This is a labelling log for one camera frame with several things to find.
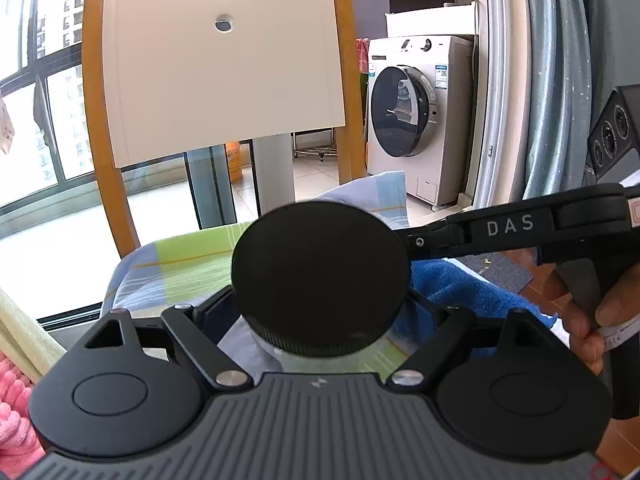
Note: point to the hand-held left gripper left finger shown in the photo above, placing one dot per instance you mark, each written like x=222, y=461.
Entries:
x=217, y=317

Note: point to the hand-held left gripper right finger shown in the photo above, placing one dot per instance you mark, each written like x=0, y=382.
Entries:
x=450, y=332

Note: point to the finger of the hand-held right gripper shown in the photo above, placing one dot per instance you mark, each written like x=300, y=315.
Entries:
x=440, y=240

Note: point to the blue towel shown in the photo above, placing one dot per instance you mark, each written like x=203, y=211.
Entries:
x=450, y=280

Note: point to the orange container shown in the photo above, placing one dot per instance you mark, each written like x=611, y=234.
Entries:
x=233, y=162

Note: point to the person's right hand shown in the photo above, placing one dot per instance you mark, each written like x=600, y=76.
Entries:
x=622, y=300

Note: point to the grey door mat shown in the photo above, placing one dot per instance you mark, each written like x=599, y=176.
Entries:
x=495, y=270

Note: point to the plaid cloth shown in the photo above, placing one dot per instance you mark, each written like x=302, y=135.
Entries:
x=175, y=270

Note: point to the white washing machine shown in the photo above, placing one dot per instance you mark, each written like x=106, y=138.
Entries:
x=445, y=135

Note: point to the grey blue curtain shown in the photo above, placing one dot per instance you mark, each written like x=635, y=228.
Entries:
x=555, y=85

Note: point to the metal rack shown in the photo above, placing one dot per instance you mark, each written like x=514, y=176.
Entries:
x=315, y=151

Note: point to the yellow blanket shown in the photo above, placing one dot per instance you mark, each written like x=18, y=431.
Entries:
x=20, y=330

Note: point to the pink hanging towel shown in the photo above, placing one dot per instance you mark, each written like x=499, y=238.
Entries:
x=362, y=55

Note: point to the pink blanket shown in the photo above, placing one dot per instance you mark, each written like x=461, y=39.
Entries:
x=15, y=410

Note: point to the wooden chair white backrest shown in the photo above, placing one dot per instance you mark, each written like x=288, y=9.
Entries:
x=225, y=85

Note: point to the black framed window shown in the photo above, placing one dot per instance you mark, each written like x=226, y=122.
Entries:
x=65, y=125

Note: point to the grey hanging cloth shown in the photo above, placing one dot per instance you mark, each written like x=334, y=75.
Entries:
x=42, y=115

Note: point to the beige hanging cloth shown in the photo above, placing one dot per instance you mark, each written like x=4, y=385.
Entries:
x=5, y=130

